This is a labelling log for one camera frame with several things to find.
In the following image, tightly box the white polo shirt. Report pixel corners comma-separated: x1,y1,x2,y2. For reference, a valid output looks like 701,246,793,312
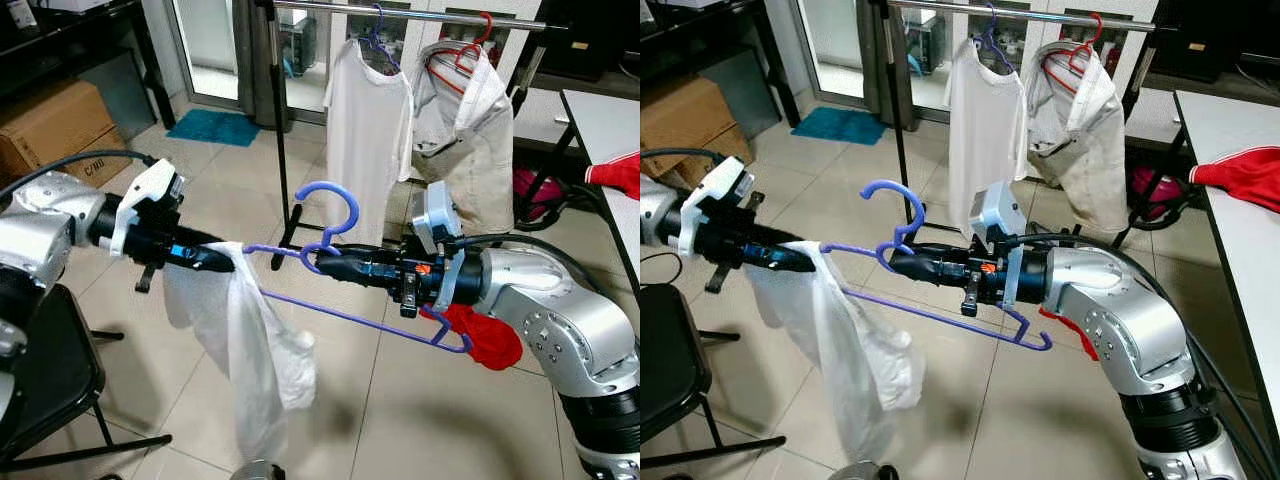
163,245,319,463
745,242,926,466

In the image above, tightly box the red plastic hanger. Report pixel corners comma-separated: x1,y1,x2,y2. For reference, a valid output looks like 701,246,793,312
1040,12,1106,96
428,12,496,96

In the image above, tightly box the small printed cardboard box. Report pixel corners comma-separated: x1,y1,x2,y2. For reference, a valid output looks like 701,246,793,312
60,130,131,191
665,135,749,186

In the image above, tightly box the white T-shirt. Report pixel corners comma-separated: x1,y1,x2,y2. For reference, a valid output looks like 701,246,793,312
322,38,414,249
945,38,1031,241

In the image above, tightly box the teal floor mat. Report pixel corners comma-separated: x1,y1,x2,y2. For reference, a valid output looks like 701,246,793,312
790,107,886,148
165,108,261,148

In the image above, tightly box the black chair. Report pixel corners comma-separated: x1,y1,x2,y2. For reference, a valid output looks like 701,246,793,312
0,283,173,471
640,283,786,469

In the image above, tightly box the beige jacket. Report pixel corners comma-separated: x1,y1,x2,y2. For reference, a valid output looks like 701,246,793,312
410,40,516,236
1022,40,1131,236

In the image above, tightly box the large brown cardboard box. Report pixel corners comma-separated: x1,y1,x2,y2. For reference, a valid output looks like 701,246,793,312
640,85,736,151
0,80,116,166

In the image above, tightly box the grey curtain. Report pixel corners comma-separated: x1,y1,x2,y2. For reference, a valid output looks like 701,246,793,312
235,0,291,129
862,0,906,126

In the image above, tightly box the glass sliding door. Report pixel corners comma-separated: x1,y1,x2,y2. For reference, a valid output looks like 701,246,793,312
795,0,881,111
165,0,266,111

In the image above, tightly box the black desk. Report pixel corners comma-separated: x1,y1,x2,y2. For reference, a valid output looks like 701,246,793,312
0,0,179,131
640,0,801,126

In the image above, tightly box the chrome and black garment rack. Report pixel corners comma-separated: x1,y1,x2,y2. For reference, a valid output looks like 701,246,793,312
870,0,1161,236
255,0,549,273

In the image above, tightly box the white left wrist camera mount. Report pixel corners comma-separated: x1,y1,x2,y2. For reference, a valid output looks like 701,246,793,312
678,155,756,256
108,158,186,256

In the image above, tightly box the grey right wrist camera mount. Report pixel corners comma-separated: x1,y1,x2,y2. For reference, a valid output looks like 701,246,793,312
410,180,469,313
972,180,1031,311

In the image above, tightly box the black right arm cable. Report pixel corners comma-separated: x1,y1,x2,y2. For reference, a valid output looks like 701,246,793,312
445,230,641,311
1005,230,1280,441

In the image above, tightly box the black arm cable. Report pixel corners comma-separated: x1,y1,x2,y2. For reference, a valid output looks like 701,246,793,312
0,148,161,199
640,148,731,171
1005,230,1280,441
445,230,641,311

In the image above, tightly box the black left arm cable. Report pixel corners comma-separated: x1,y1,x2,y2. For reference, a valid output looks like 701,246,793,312
640,148,731,171
0,148,161,199

